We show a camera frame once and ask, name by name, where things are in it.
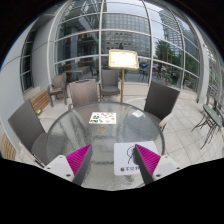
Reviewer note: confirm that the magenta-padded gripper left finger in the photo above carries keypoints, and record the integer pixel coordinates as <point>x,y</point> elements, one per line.
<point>79,160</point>

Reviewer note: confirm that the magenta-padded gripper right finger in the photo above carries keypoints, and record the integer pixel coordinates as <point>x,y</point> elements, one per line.
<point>148,159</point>

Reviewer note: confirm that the colourful printed menu sheet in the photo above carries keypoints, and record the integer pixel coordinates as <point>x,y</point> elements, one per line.
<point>102,118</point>

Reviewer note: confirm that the dark grey wicker chair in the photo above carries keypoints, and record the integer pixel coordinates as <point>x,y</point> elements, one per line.
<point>161,100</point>
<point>24,125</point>

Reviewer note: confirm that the wooden slatted bench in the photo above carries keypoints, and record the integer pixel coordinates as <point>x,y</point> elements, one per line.
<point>7,148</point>
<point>40,101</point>

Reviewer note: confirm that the green metal garden table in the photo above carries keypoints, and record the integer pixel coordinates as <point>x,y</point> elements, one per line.
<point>212,115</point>

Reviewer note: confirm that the brown wicker armchair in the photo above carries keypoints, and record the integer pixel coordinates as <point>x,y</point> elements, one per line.
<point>59,83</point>

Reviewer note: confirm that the grey wicker armchair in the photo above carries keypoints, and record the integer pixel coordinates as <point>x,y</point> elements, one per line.
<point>110,80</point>

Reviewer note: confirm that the gold menu stand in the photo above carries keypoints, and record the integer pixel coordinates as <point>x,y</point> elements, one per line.
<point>123,59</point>

